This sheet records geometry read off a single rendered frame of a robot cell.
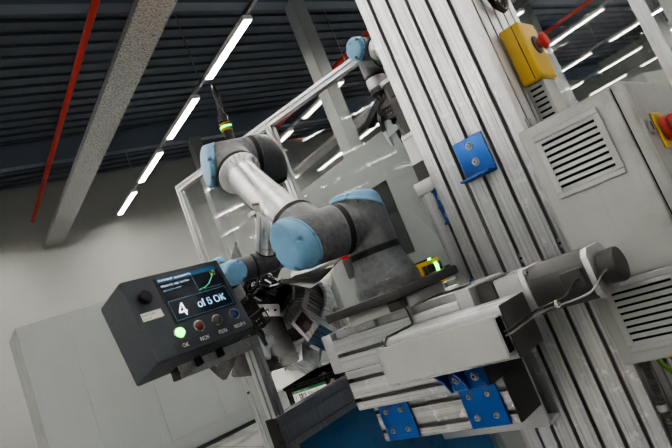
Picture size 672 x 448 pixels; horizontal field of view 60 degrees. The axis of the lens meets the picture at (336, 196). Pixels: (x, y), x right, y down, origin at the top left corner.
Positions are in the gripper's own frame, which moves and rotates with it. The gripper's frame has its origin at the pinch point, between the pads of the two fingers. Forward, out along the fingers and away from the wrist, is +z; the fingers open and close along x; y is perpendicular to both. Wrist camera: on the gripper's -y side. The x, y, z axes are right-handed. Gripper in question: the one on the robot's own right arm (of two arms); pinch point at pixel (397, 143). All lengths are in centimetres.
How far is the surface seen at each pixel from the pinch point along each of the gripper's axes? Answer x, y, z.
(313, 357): -23, -51, 58
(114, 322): -108, -17, 29
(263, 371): -78, -13, 51
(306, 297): -17, -50, 37
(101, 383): 158, -564, 33
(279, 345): -39, -48, 49
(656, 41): 46, 78, 2
